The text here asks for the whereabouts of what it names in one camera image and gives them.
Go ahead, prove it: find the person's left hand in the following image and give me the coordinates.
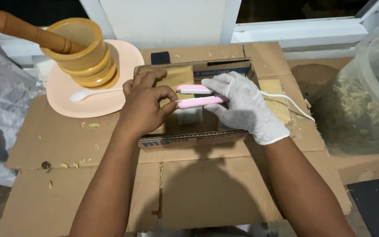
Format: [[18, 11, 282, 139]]
[[116, 69, 179, 141]]

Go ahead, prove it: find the person's right hand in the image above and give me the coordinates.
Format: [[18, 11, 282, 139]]
[[201, 71, 290, 145]]

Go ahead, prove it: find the pink mini heat sealer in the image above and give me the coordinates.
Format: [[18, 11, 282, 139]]
[[175, 84, 230, 109]]

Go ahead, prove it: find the white glove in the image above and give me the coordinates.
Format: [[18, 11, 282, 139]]
[[201, 71, 290, 145]]

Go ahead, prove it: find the black foam block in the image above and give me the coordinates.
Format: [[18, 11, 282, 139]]
[[150, 51, 171, 65]]

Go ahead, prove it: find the small open cardboard box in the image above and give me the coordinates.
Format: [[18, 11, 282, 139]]
[[134, 57, 262, 150]]

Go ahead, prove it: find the white plastic spoon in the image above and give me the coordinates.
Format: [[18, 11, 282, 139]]
[[70, 87, 124, 102]]

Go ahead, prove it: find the peach plastic plate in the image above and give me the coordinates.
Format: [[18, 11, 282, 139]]
[[46, 39, 145, 118]]

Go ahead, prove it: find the wooden mortar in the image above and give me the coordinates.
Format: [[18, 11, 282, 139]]
[[40, 17, 120, 90]]

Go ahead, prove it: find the flattened cardboard sheet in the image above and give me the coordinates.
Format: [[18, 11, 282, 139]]
[[0, 41, 352, 237]]

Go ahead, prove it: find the clear plastic container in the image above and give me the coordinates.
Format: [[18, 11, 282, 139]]
[[311, 31, 379, 157]]

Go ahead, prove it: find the wooden pestle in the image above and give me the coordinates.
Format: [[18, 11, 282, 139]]
[[0, 9, 88, 55]]

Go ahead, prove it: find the grey plastic sheet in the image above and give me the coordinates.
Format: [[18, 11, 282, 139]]
[[0, 41, 45, 187]]

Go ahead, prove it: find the white power cable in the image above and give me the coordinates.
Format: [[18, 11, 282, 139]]
[[261, 91, 316, 122]]

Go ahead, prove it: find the white window frame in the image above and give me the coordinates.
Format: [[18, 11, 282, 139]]
[[0, 0, 379, 66]]

